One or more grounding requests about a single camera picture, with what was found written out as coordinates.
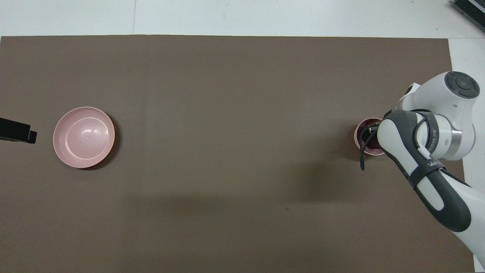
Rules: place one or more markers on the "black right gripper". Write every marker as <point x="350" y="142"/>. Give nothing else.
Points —
<point x="374" y="128"/>

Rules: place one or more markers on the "dark red apple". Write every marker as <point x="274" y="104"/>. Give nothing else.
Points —
<point x="373" y="142"/>

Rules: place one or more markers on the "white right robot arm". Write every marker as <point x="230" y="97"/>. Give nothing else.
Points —
<point x="432" y="174"/>

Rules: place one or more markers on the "pink bowl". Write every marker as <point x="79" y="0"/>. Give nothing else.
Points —
<point x="357" y="141"/>

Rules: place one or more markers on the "pink plate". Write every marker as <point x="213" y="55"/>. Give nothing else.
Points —
<point x="83" y="136"/>

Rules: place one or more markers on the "brown table mat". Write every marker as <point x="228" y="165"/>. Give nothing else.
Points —
<point x="235" y="132"/>

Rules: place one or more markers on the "grey ribbed device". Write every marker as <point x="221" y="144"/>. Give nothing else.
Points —
<point x="470" y="8"/>

